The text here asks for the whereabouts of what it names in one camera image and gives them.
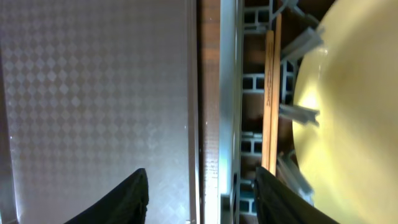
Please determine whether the brown serving tray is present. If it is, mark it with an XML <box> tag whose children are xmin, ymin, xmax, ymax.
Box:
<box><xmin>1</xmin><ymin>0</ymin><xmax>191</xmax><ymax>223</ymax></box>

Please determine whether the grey dishwasher rack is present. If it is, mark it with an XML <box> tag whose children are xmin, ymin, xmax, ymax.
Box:
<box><xmin>218</xmin><ymin>1</ymin><xmax>323</xmax><ymax>222</ymax></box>

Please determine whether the yellow plate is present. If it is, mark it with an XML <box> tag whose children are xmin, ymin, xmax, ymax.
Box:
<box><xmin>293</xmin><ymin>0</ymin><xmax>397</xmax><ymax>223</ymax></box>

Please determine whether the wooden chopstick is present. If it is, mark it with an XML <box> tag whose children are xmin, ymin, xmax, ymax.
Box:
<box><xmin>269</xmin><ymin>14</ymin><xmax>282</xmax><ymax>175</ymax></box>
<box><xmin>262</xmin><ymin>30</ymin><xmax>274</xmax><ymax>170</ymax></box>

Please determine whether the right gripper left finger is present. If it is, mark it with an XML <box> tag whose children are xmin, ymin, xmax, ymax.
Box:
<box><xmin>65</xmin><ymin>168</ymin><xmax>149</xmax><ymax>224</ymax></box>

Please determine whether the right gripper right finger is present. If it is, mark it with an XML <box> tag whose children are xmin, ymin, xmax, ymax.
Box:
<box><xmin>254</xmin><ymin>167</ymin><xmax>336</xmax><ymax>224</ymax></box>

